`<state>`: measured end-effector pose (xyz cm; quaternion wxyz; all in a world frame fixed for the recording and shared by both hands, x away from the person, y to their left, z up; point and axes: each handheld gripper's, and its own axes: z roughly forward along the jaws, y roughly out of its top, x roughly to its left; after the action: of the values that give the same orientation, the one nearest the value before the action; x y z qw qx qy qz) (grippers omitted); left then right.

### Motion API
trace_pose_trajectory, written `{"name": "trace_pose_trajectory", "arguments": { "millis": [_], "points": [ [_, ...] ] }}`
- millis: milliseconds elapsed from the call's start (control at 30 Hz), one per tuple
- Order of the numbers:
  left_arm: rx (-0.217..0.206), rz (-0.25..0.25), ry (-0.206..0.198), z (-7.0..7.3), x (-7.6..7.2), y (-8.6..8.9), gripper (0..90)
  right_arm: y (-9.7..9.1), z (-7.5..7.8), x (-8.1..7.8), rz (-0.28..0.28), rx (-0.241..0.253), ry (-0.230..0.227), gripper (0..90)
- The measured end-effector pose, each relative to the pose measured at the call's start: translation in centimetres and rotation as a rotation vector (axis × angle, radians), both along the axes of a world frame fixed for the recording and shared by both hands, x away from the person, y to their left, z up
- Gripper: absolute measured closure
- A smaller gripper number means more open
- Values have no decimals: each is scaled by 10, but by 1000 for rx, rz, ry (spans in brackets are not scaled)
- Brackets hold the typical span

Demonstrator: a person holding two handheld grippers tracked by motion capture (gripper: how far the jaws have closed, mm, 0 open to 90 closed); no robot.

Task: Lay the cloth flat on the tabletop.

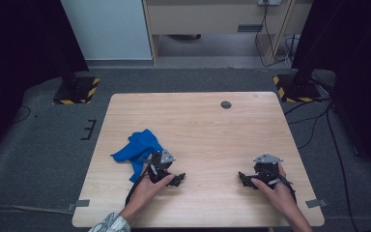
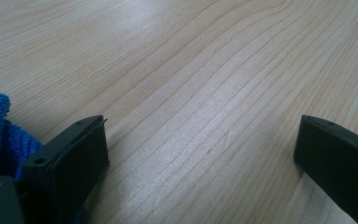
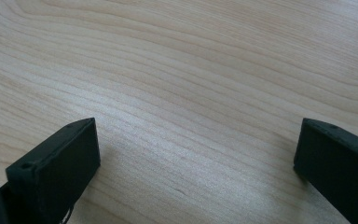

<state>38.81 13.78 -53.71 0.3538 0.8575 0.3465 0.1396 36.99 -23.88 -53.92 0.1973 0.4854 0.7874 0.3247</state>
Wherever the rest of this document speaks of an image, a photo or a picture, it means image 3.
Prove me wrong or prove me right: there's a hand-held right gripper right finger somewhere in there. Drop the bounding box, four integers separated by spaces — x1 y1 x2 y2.
293 118 358 224

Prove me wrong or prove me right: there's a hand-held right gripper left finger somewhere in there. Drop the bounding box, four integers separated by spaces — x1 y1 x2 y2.
0 117 102 224

